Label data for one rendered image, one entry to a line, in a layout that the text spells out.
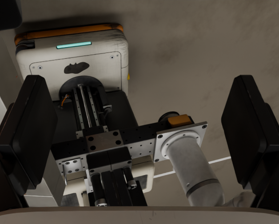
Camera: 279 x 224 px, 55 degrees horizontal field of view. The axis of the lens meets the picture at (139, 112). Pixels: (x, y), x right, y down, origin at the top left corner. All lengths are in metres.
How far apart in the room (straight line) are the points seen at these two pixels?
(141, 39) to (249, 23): 0.87
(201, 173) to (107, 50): 1.02
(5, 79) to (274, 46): 2.49
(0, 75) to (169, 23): 1.74
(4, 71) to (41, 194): 0.19
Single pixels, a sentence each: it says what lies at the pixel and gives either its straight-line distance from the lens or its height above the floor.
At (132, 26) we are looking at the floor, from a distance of 1.86.
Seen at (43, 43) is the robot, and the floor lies 0.20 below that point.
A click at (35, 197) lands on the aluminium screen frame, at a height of 1.37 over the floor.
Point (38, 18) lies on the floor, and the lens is 1.75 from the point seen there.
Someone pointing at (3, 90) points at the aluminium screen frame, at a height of 1.37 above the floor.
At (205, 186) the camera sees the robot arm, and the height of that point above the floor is 1.31.
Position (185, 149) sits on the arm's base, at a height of 1.19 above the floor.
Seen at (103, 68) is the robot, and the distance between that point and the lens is 1.63.
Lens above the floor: 1.57
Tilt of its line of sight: 41 degrees down
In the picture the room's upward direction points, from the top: 157 degrees clockwise
